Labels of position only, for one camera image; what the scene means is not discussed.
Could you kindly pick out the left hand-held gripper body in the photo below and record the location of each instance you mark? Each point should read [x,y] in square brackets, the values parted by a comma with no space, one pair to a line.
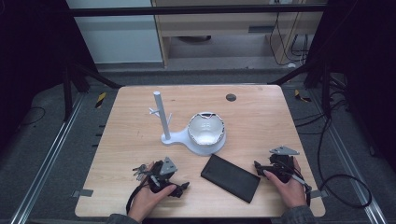
[163,174]

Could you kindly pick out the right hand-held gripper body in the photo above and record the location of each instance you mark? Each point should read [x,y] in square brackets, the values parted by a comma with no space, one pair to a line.
[281,166]

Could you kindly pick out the black case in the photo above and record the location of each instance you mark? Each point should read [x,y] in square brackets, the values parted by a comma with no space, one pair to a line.
[231,178]

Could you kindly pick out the person's right hand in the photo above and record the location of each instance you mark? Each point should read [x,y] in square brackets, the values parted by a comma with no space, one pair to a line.
[289,193]

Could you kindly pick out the person's left hand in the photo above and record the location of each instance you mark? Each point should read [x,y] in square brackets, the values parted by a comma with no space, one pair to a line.
[146,199]

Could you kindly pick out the bunch of metal keys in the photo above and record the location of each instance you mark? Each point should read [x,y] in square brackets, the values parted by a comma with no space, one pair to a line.
[140,171]

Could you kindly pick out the grey tape tab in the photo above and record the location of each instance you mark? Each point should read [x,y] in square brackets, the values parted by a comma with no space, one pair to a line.
[83,193]
[320,193]

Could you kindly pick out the yellow black tape strip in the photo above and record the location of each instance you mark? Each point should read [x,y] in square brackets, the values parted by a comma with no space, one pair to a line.
[301,96]
[100,100]

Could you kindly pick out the grey table grommet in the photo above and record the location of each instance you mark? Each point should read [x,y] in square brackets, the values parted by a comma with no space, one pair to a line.
[231,97]

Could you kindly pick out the white cabinet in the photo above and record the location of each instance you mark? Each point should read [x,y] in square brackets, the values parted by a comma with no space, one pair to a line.
[118,37]

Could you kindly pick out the wooden shelf unit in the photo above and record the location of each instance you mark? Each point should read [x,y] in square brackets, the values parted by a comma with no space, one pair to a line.
[218,25]

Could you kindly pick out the white stand with post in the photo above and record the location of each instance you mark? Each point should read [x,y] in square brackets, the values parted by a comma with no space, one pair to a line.
[179,140]

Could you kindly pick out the aluminium floor rail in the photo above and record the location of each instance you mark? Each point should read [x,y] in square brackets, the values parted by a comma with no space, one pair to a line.
[351,161]
[43,161]

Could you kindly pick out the black frame strut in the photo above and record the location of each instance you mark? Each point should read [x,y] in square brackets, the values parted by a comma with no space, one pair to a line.
[314,74]
[77,77]

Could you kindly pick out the black horizontal frame bar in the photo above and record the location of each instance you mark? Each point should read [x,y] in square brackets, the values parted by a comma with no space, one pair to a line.
[186,10]

